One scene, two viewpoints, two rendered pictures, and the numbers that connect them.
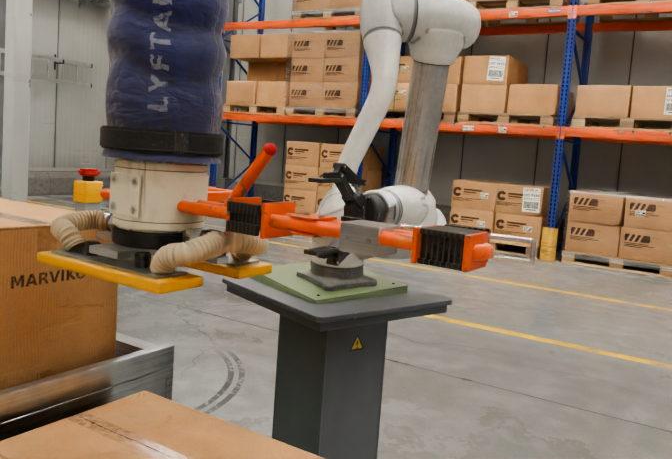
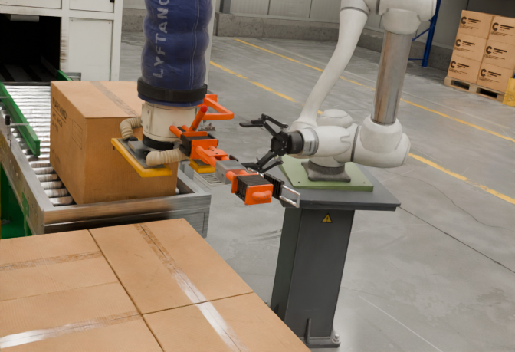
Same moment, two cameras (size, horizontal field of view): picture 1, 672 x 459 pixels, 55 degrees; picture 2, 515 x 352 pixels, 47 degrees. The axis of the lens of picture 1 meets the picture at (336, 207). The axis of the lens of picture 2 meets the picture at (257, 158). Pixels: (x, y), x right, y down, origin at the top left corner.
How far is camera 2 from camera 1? 0.96 m
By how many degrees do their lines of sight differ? 28
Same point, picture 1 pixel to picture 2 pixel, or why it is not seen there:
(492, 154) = not seen: outside the picture
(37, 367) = (126, 192)
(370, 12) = not seen: outside the picture
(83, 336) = (155, 180)
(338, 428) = (307, 269)
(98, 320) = not seen: hidden behind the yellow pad
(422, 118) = (386, 70)
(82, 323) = not seen: hidden behind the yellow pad
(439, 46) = (397, 21)
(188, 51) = (175, 44)
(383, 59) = (345, 31)
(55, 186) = (267, 31)
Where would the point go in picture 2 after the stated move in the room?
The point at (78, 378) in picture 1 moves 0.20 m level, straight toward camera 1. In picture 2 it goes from (145, 203) to (130, 223)
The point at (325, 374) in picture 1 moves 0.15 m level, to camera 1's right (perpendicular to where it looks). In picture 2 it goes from (300, 233) to (332, 245)
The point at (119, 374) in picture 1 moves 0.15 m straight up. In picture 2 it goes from (172, 205) to (175, 172)
